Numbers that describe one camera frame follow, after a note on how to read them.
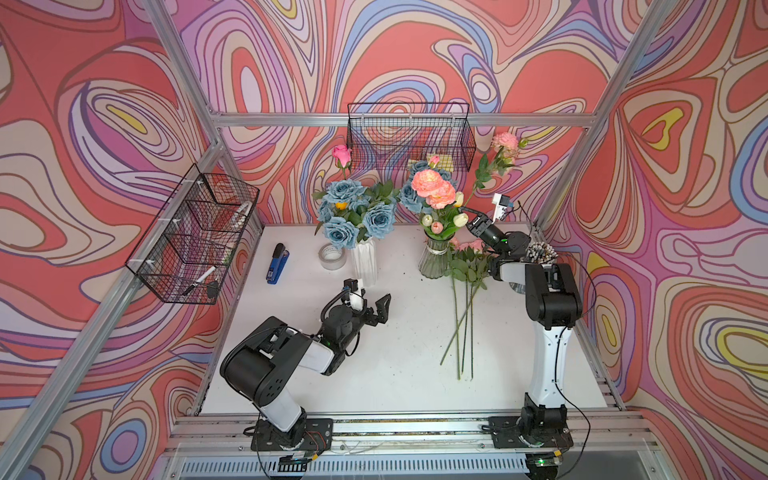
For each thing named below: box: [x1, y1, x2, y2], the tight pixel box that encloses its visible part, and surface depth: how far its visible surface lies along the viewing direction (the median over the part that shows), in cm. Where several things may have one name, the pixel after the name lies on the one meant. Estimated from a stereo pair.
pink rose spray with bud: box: [465, 132, 530, 208], surface depth 85 cm
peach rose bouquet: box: [411, 155, 469, 241], surface depth 76 cm
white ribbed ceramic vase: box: [352, 239, 378, 287], surface depth 93 cm
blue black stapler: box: [266, 242, 290, 285], surface depth 107 cm
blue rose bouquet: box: [312, 178, 399, 250], surface depth 73 cm
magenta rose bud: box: [332, 144, 352, 180], surface depth 76 cm
